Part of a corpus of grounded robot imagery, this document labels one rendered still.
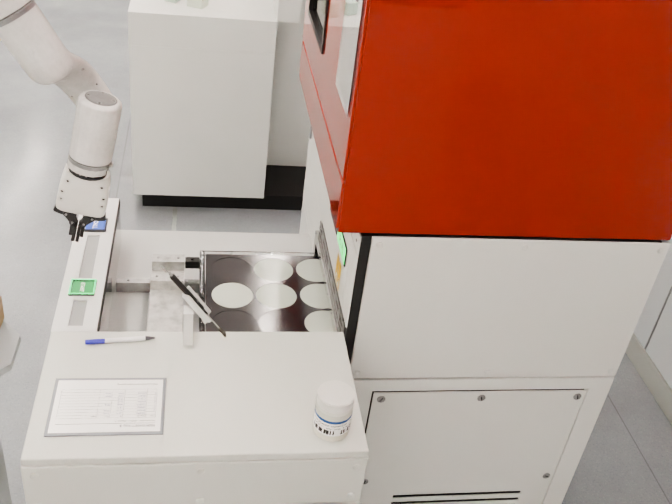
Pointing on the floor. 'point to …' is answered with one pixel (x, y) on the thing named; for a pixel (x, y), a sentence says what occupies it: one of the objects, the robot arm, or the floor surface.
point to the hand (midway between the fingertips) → (76, 230)
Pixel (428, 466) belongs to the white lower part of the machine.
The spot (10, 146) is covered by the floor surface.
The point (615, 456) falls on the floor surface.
